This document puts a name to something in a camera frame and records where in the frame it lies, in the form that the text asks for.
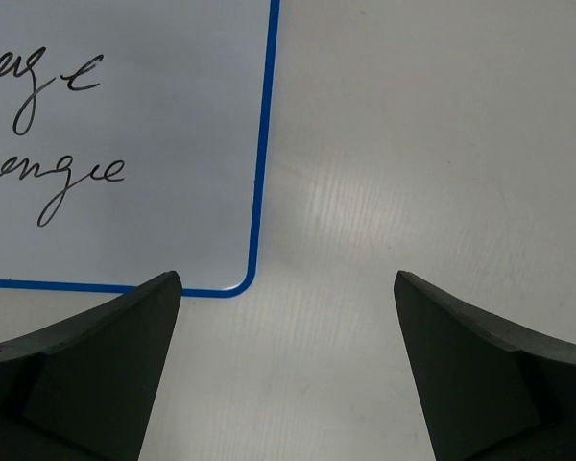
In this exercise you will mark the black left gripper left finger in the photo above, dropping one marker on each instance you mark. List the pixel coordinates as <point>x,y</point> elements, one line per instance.
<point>84,388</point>

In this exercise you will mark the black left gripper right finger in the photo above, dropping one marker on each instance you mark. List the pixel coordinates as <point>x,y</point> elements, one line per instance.
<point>489,388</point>

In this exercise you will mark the blue-framed whiteboard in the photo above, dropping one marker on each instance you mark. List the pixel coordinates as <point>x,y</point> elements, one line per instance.
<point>133,141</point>

